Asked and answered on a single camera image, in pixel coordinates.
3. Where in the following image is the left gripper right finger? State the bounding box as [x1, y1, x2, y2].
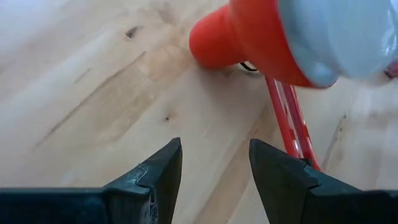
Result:
[248, 138, 398, 224]

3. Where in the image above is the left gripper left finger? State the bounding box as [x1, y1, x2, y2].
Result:
[0, 136, 183, 224]

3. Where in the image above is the white reflector lightbulb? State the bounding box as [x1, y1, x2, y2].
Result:
[277, 0, 398, 89]

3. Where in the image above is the red articulated desk lamp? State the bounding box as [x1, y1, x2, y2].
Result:
[188, 0, 398, 171]

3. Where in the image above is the black lamp power cord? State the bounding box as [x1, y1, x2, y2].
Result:
[239, 61, 259, 72]

